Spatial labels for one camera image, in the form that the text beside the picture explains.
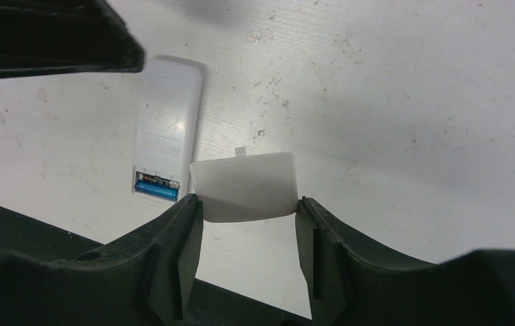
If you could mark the blue battery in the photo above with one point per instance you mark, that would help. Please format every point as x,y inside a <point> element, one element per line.
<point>167,193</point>

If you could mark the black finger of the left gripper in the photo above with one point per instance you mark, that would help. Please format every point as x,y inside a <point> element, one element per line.
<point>59,37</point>

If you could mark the black orange battery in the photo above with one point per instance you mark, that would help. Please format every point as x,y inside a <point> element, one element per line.
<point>157,180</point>

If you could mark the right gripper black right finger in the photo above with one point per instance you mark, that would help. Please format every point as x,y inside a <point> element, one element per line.
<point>353,279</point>

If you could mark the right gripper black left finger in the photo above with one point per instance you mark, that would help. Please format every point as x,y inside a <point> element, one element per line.
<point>82,279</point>

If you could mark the white battery cover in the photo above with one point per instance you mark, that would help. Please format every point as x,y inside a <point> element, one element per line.
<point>246,187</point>

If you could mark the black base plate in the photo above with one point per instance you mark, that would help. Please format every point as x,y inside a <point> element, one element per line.
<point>149,270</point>

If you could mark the white remote control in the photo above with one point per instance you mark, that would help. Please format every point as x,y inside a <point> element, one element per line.
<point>170,95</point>

